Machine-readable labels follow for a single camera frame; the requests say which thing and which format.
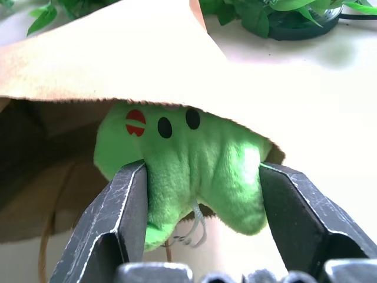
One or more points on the black round plant base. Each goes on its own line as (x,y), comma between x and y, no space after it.
(300,28)

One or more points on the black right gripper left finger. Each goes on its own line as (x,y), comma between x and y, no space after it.
(115,212)

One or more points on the green artificial plant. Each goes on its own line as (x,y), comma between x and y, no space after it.
(253,13)

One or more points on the brown paper bag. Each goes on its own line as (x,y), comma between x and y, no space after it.
(97,62)

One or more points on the green plush toy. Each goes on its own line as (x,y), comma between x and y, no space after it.
(191,165)

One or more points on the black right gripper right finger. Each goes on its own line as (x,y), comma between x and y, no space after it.
(306,212)

